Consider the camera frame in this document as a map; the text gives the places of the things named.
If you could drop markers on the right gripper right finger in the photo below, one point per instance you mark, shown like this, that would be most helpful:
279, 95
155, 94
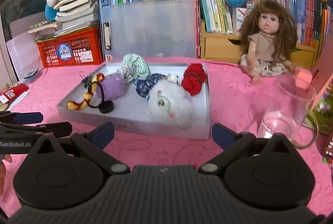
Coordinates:
268, 174

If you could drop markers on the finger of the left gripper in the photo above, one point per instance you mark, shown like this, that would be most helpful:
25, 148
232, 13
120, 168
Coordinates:
59, 129
21, 118

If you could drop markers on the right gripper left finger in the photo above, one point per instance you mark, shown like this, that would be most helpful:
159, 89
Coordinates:
60, 173

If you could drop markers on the yellow red knitted band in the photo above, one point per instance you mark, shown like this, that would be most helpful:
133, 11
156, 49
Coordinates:
87, 94

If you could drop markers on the black round puck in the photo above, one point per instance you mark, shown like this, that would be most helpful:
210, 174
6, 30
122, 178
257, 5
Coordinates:
106, 107

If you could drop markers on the purple monster plush toy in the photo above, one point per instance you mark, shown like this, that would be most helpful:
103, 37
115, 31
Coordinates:
113, 86

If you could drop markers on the white fluffy plush toy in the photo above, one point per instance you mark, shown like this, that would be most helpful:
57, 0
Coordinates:
170, 104

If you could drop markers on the small white black item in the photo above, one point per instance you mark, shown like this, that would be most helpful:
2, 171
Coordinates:
173, 78

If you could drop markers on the person's left hand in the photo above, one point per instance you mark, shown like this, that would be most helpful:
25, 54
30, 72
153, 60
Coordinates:
8, 159

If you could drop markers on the red small box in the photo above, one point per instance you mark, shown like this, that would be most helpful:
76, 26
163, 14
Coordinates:
12, 92

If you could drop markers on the black binder clip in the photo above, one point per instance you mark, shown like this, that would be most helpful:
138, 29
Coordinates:
85, 79

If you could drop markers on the smartphone with lit screen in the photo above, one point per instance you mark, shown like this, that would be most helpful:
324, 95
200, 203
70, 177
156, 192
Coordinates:
328, 147

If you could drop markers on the clear glass mug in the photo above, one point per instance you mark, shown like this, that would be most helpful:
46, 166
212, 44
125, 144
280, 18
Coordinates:
289, 106

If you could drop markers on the red plastic crate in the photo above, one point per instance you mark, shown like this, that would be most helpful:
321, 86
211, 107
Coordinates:
81, 47

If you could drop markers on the navy patterned scrunchie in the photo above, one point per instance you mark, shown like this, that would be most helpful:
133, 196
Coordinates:
143, 86

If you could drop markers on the green checked scrunchie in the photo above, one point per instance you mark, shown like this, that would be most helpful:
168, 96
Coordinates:
133, 68

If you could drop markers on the pink stand board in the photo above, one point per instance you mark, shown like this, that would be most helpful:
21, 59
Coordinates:
320, 76

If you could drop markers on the white cardboard tray box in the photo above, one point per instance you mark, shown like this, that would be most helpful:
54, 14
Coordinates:
131, 114

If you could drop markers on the stack of books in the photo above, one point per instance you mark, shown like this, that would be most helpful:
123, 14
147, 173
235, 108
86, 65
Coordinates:
73, 15

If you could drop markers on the red knitted scrunchie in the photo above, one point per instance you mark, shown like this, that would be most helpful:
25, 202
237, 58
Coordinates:
193, 78

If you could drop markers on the blue white doraemon plush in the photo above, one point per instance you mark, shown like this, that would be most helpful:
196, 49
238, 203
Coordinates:
50, 12

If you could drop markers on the wooden drawer book organizer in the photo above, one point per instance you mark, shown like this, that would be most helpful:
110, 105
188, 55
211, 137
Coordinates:
227, 48

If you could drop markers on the brown haired doll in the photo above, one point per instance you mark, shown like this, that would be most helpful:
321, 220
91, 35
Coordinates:
268, 37

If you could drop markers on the translucent clipboard folder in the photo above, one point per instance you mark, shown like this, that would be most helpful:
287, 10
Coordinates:
151, 29

